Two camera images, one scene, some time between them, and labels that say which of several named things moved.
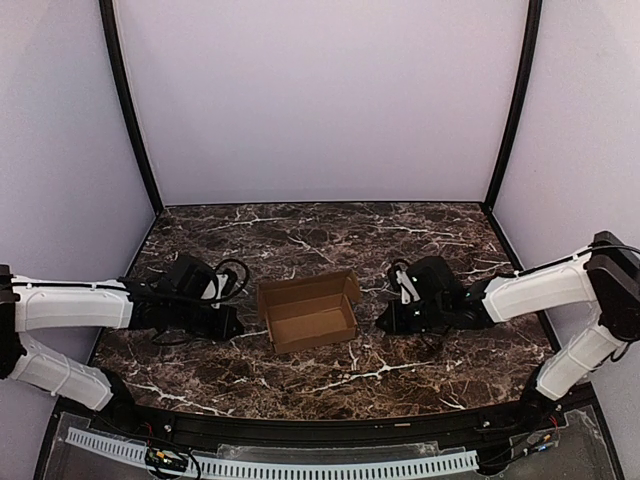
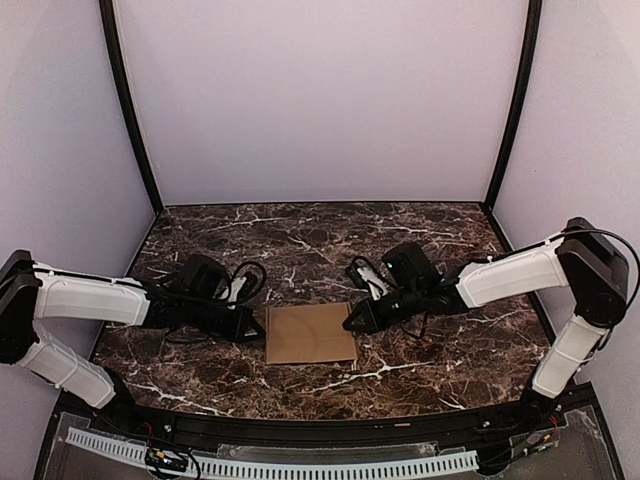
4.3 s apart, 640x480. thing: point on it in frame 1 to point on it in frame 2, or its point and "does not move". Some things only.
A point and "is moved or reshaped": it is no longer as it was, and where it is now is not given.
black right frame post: (522, 88) does not move
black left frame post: (107, 12) does not move
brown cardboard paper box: (310, 313) is moved or reshaped
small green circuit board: (162, 458) does not move
